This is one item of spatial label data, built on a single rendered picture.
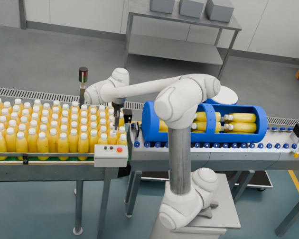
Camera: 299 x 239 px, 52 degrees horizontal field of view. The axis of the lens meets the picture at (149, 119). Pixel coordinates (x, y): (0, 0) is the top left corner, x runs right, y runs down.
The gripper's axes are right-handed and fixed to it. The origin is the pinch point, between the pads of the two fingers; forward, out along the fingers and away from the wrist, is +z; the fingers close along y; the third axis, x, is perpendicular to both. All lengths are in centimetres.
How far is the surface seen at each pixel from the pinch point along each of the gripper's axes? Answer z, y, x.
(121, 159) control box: 9.2, -20.7, -3.2
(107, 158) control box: 8.4, -20.7, 4.9
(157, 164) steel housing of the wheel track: 41, 3, -36
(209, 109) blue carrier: -6, 12, -66
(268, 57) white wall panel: 108, 319, -310
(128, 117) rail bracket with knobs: 18.8, 30.4, -13.3
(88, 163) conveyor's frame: 26.3, -8.6, 15.7
